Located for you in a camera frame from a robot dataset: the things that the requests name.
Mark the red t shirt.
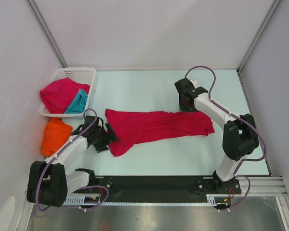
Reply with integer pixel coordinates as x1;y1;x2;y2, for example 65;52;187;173
105;109;215;157
39;78;90;114

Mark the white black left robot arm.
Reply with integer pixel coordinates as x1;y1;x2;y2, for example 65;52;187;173
26;115;118;211

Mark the white slotted cable duct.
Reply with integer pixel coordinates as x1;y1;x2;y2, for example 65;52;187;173
63;195;230;207

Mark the white plastic laundry basket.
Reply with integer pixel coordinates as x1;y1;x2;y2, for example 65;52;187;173
39;67;96;118

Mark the orange folded t shirt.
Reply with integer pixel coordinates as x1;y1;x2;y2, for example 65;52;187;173
40;117;72;157

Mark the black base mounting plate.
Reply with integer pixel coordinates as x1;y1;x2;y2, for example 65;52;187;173
69;175;241;204

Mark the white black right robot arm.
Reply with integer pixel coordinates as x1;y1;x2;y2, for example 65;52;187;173
174;78;259;193

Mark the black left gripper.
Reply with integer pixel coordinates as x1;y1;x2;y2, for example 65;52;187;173
93;122;120;153

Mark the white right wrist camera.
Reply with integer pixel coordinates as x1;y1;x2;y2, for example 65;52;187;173
190;79;197;86

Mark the teal t shirt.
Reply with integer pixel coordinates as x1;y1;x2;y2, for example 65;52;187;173
64;89;88;114

